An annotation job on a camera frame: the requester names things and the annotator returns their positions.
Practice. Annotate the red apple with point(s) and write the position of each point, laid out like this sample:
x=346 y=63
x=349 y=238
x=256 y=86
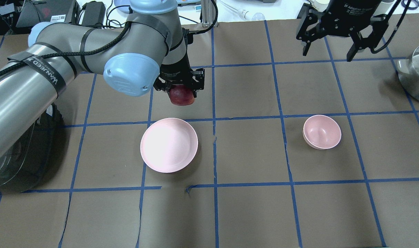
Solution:
x=181 y=95

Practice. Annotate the dark grey rice cooker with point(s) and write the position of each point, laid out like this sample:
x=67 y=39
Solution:
x=24 y=164

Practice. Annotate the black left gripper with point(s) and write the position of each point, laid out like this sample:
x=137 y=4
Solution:
x=175 y=73

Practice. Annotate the black power adapter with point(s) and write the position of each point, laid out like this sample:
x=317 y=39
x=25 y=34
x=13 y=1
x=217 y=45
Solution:
x=93 y=14

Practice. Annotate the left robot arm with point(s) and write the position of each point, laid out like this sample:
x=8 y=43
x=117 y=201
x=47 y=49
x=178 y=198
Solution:
x=150 y=52

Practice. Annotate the aluminium frame post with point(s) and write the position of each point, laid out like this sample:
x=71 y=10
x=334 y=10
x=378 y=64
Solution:
x=209 y=13

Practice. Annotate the steel pot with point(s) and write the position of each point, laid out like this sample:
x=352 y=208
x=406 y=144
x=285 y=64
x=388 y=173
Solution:
x=408 y=73

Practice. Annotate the pink plate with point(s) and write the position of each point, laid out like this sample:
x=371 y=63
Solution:
x=169 y=145

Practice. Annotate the pink bowl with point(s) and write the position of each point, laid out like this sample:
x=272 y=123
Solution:
x=321 y=132

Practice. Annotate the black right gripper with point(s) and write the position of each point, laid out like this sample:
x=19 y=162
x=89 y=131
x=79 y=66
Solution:
x=350 y=9

